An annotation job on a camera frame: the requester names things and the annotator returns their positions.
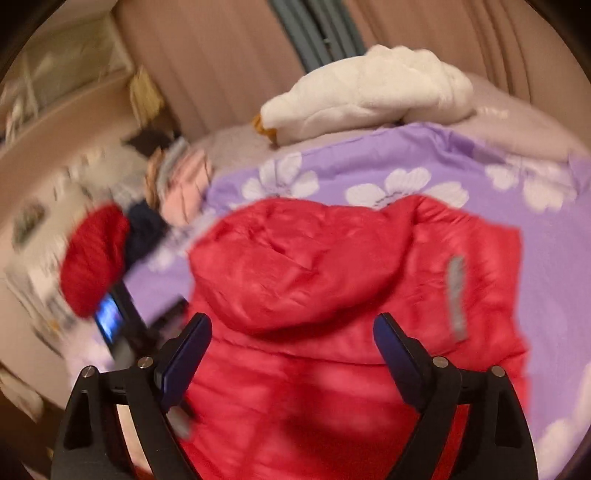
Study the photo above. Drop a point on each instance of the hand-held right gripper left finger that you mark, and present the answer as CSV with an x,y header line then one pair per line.
x,y
184,364

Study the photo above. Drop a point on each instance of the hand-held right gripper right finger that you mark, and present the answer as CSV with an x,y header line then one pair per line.
x,y
395,355

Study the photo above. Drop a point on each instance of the purple floral bed sheet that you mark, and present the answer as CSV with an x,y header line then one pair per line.
x,y
545,258

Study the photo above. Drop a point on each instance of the white goose plush toy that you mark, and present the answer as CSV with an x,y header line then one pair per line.
x,y
369,92

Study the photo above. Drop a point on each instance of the grey folded clothes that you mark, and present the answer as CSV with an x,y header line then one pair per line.
x,y
173,157

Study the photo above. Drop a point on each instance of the straw fan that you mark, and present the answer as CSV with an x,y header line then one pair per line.
x,y
143,92

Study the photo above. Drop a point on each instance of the navy cloth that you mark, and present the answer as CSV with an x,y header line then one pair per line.
x,y
143,230

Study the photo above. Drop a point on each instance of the pink folded clothes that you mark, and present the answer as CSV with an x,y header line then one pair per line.
x,y
184,194

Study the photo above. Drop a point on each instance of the bright red down jacket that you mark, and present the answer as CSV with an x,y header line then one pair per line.
x,y
323,277

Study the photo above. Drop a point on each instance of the dark red quilted jacket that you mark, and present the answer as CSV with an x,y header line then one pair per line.
x,y
92,258

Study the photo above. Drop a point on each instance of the beige curtain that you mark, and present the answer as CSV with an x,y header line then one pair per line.
x,y
221,60

